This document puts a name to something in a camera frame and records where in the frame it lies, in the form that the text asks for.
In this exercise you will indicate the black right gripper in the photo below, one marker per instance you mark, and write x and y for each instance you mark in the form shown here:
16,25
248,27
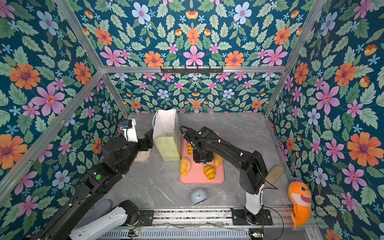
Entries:
196,160

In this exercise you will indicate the orange shark plush toy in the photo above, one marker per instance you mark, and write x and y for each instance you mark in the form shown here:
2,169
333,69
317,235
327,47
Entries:
301,198

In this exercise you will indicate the pink plastic tray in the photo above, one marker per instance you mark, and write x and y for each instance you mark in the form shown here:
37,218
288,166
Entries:
196,175

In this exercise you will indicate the small sesame bread loaf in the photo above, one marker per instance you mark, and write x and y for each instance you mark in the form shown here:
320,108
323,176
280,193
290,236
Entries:
185,166

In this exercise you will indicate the tan sponge block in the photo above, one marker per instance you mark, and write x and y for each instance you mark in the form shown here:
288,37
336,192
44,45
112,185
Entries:
274,175

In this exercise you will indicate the large sesame bread loaf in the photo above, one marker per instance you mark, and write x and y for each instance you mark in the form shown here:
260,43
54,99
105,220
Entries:
218,160

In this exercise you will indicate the metal base rail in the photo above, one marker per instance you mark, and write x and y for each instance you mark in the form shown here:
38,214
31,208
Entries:
216,223

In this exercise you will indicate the black hook rail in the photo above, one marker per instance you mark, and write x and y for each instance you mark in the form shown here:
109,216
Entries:
191,70

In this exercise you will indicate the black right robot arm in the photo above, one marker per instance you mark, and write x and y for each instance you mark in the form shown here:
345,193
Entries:
251,166

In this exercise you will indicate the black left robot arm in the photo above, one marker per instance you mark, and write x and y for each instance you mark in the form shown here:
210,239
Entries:
119,154

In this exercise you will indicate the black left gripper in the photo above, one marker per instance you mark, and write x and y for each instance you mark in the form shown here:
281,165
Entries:
146,145

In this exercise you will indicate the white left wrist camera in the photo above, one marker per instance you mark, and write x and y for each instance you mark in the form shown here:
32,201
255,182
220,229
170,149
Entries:
127,129

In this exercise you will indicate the yellow croissant left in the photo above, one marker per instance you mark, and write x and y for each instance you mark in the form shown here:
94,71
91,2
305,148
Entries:
189,149

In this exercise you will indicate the striped yellow bread roll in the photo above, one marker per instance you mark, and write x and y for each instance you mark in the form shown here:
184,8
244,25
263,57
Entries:
209,171

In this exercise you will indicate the pink round alarm clock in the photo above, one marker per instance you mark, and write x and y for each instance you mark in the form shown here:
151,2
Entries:
143,156

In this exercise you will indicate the green painted paper bag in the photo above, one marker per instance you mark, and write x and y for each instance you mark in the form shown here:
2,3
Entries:
167,135

